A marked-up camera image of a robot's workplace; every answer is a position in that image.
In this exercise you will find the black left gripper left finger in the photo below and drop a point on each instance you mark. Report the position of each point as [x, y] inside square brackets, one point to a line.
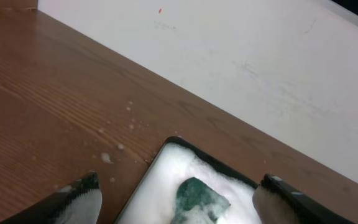
[77, 203]

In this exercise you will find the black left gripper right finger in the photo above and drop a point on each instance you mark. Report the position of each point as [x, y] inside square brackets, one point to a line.
[278, 202]

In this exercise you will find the green yellow sponge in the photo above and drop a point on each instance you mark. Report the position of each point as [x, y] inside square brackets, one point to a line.
[198, 203]

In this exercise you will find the black rectangular foam tray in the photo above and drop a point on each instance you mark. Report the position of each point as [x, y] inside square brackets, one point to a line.
[154, 198]

